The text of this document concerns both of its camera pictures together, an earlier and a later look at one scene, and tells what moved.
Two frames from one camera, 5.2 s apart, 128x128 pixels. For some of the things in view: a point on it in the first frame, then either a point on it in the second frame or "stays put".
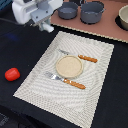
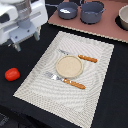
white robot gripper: (34, 11) to (20, 19)
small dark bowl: (68, 10) stays put
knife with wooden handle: (93, 60) stays put
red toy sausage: (12, 74) stays put
